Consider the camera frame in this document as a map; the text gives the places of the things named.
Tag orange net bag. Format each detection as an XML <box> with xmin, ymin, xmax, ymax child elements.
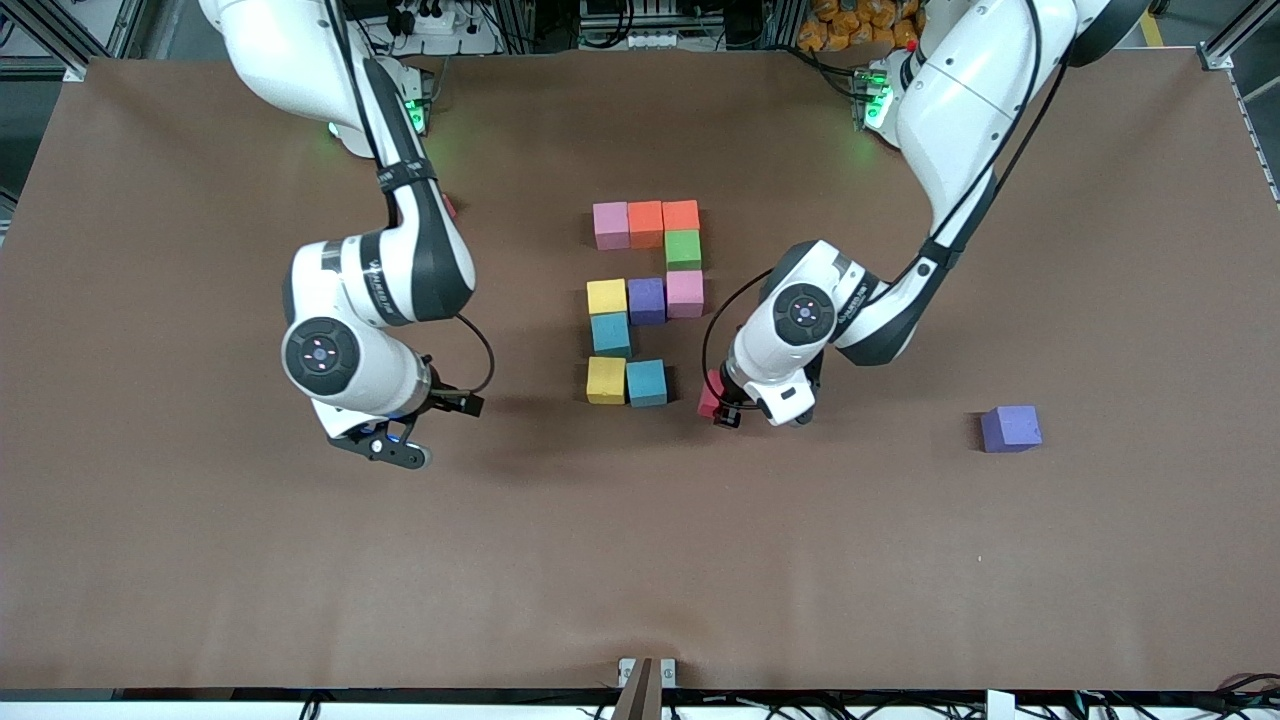
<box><xmin>797</xmin><ymin>0</ymin><xmax>926</xmax><ymax>53</ymax></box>

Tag purple foam cube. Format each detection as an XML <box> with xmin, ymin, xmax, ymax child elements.
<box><xmin>980</xmin><ymin>405</ymin><xmax>1043</xmax><ymax>454</ymax></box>
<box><xmin>627</xmin><ymin>277</ymin><xmax>667</xmax><ymax>327</ymax></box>

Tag metal table edge bracket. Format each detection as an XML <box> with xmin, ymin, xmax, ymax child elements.
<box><xmin>612</xmin><ymin>657</ymin><xmax>678</xmax><ymax>720</ymax></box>

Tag aluminium frame post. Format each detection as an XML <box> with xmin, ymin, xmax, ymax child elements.
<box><xmin>1200</xmin><ymin>0</ymin><xmax>1280</xmax><ymax>71</ymax></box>
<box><xmin>0</xmin><ymin>0</ymin><xmax>151</xmax><ymax>81</ymax></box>

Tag pink foam cube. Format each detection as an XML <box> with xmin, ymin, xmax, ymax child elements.
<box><xmin>593</xmin><ymin>202</ymin><xmax>631</xmax><ymax>251</ymax></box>
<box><xmin>667</xmin><ymin>270</ymin><xmax>705</xmax><ymax>319</ymax></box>

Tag large table cover mat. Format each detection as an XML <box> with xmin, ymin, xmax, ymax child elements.
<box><xmin>0</xmin><ymin>50</ymin><xmax>1280</xmax><ymax>693</ymax></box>

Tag grey metal equipment rack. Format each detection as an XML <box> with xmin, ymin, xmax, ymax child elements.
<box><xmin>578</xmin><ymin>0</ymin><xmax>683</xmax><ymax>51</ymax></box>

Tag aluminium side rail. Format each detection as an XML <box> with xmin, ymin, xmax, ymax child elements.
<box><xmin>1228</xmin><ymin>70</ymin><xmax>1280</xmax><ymax>206</ymax></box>

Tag blue foam cube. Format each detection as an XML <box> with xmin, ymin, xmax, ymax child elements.
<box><xmin>590</xmin><ymin>312</ymin><xmax>633</xmax><ymax>359</ymax></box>
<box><xmin>626</xmin><ymin>358</ymin><xmax>669</xmax><ymax>408</ymax></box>

